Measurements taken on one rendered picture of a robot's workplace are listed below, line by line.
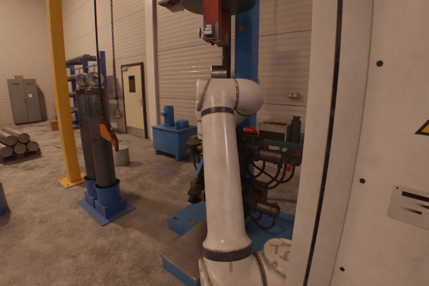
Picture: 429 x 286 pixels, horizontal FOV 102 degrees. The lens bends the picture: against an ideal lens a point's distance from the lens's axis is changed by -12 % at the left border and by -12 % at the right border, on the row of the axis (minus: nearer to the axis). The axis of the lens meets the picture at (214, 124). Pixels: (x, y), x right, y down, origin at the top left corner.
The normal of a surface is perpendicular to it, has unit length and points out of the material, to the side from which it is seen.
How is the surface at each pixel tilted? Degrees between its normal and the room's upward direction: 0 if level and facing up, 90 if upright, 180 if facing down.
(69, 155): 90
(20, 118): 90
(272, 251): 4
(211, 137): 68
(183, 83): 90
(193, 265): 0
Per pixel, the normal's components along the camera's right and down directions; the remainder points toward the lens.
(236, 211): 0.52, -0.27
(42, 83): 0.81, 0.11
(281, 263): 0.08, -0.95
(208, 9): -0.23, 0.19
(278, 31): -0.58, 0.16
